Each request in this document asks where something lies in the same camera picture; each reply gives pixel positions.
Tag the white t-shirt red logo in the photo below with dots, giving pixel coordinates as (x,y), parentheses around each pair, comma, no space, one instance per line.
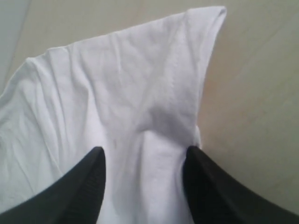
(136,93)

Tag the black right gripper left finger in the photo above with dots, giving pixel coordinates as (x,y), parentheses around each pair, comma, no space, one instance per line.
(76,198)

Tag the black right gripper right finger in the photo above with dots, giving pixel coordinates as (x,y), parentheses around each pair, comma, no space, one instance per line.
(215,197)

